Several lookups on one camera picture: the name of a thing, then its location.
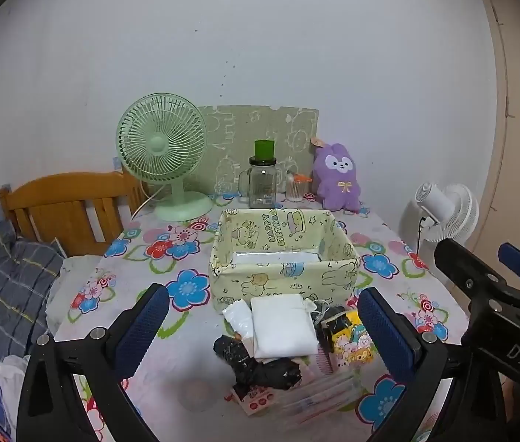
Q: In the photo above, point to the yellow cartoon tissue pack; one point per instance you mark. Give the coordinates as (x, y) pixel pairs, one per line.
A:
(352, 340)

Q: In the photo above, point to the green cartoon printed board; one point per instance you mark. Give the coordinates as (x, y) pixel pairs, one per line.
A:
(241, 129)

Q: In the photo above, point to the wooden bed headboard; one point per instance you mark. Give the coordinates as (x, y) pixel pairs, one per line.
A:
(66, 193)

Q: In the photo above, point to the glass jar mug green lid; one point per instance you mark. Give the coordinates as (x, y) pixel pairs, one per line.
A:
(262, 184)

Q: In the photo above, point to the beige door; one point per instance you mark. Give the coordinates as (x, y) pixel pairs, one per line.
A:
(518, 124)

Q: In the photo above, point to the clear swab container orange lid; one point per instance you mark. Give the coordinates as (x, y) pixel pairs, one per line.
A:
(296, 188)

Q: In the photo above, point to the green desk fan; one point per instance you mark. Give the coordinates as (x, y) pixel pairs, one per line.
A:
(156, 142)

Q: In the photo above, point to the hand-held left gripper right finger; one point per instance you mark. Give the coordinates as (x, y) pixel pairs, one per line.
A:
(386, 331)

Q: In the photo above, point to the floral tablecloth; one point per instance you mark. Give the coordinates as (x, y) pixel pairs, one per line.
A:
(172, 248)

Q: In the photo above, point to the pink tissue pack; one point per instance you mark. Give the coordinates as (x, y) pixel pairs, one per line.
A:
(255, 403)

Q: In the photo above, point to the black plastic bag roll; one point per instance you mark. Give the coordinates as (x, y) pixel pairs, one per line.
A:
(241, 359)

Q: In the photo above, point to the white cloth pouch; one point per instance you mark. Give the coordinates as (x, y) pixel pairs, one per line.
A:
(283, 327)

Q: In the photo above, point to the purple plush bunny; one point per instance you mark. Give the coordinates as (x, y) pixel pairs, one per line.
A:
(338, 179)

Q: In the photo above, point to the small white packet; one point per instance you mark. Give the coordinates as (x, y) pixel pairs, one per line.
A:
(241, 320)

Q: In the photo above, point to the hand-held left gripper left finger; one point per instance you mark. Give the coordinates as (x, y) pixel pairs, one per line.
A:
(142, 327)

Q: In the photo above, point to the cartoon printed fabric storage box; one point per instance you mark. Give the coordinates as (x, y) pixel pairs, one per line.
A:
(283, 281)

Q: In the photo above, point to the white standing fan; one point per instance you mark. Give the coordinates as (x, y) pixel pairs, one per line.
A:
(453, 216)

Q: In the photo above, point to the grey plaid pillow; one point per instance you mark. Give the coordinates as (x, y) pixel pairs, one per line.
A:
(15, 276)

